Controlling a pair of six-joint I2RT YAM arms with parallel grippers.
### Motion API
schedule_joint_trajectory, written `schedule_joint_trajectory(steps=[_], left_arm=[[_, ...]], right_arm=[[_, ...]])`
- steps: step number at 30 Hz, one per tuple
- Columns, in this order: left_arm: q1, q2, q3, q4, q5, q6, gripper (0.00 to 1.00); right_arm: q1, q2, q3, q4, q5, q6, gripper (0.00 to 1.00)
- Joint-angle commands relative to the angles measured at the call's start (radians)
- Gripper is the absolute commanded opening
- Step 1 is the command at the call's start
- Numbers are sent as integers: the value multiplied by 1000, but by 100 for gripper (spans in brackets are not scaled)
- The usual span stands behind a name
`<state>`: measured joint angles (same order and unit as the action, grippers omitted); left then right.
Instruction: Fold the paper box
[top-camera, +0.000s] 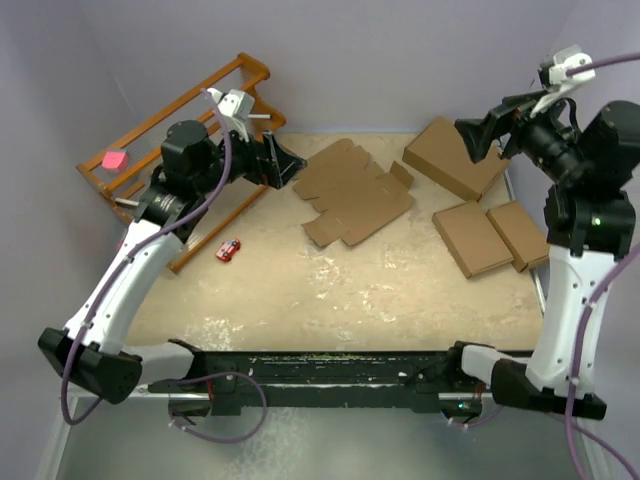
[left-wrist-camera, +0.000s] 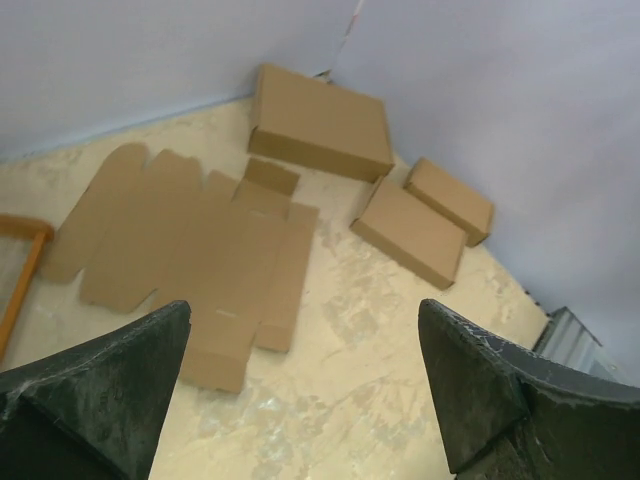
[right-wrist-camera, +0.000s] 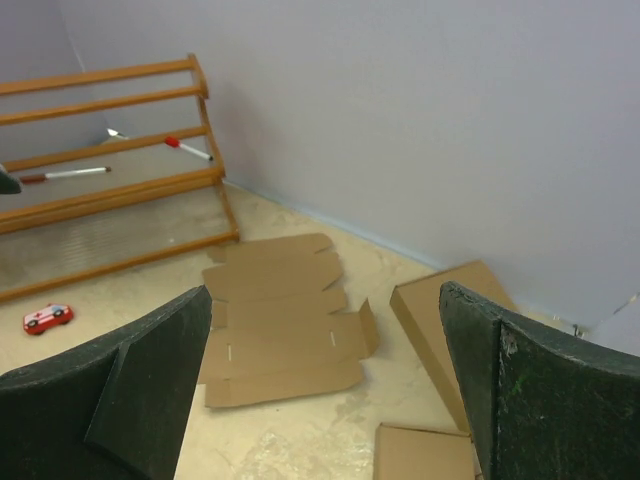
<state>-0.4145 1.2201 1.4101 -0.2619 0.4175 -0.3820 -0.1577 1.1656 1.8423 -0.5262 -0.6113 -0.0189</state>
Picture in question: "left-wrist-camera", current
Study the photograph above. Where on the orange wooden rack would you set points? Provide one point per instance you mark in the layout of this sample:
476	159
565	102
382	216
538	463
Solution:
25	239

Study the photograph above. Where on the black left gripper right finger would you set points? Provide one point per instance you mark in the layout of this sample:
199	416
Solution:
505	412

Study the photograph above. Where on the medium folded cardboard box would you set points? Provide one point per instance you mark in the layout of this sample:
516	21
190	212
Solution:
411	233

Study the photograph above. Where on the small folded cardboard box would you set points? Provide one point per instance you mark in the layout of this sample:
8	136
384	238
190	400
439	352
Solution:
453	199

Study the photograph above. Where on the large folded cardboard box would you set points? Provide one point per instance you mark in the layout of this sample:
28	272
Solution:
317	125

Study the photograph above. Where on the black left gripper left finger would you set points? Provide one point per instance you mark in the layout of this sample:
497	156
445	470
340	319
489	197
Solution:
96	410

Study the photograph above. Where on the aluminium frame rail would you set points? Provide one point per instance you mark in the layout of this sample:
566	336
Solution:
566	341

